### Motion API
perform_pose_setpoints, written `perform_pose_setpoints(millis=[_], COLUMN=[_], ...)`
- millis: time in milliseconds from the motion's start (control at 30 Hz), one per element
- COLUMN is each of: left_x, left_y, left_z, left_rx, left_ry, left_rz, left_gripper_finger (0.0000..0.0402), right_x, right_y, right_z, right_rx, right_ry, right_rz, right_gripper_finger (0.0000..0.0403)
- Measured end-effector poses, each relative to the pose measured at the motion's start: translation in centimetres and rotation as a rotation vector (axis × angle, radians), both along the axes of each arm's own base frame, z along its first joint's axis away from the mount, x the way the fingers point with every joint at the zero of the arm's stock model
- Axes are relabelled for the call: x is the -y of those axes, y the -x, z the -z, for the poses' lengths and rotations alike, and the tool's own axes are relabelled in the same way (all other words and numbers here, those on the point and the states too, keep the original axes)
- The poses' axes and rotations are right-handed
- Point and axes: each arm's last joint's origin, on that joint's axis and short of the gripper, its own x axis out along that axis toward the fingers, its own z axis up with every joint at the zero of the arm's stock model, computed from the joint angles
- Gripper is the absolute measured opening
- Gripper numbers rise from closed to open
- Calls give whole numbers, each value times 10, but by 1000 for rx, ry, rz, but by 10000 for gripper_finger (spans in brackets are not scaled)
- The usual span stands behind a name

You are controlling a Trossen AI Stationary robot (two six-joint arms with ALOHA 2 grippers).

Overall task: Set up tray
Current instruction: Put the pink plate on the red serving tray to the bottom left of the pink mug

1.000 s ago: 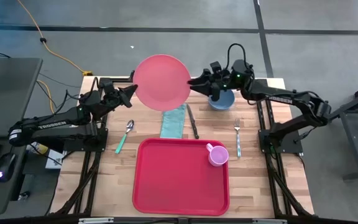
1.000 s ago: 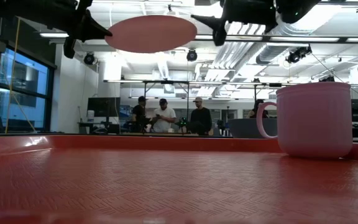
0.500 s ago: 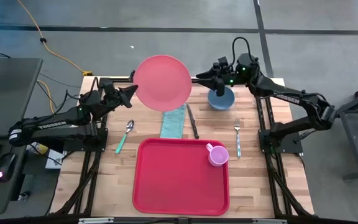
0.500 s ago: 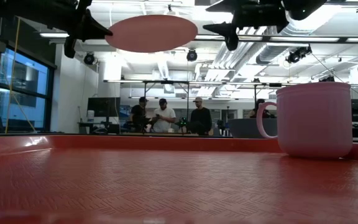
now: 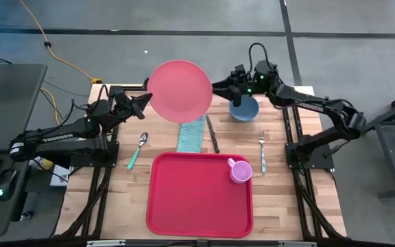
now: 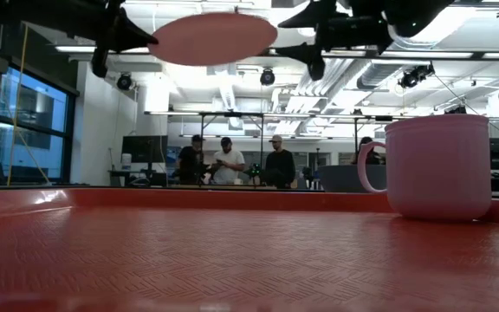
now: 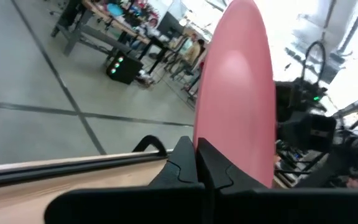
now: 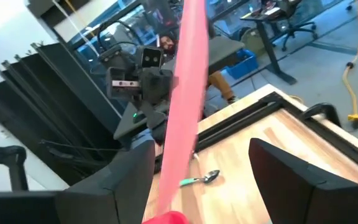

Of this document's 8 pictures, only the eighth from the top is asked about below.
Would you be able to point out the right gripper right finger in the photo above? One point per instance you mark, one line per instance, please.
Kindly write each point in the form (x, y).
(278, 180)

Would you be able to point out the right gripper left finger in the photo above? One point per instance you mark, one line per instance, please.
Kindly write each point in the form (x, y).
(132, 174)

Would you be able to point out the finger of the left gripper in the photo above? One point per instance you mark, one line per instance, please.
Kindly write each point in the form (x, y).
(157, 124)

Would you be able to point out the pink plastic plate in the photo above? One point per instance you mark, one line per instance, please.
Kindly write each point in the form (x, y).
(185, 93)

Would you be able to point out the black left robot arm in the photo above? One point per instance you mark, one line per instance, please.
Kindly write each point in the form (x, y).
(117, 57)

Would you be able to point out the person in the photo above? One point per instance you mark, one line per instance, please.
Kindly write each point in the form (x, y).
(221, 84)

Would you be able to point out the black table clamp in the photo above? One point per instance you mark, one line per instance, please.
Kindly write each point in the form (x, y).
(11, 155)
(320, 109)

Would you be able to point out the blue plastic bin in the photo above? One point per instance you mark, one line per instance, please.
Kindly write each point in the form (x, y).
(244, 67)

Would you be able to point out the olive green bag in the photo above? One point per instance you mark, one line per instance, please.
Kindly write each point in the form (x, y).
(253, 40)

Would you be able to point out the black standing desk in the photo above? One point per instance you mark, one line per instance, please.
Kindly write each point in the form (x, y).
(273, 40)

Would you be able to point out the black office chair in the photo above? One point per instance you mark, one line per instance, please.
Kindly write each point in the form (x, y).
(297, 29)

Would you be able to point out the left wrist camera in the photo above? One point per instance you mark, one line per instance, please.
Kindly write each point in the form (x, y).
(151, 57)

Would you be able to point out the black aluminium table frame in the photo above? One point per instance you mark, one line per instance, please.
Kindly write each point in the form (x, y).
(238, 124)

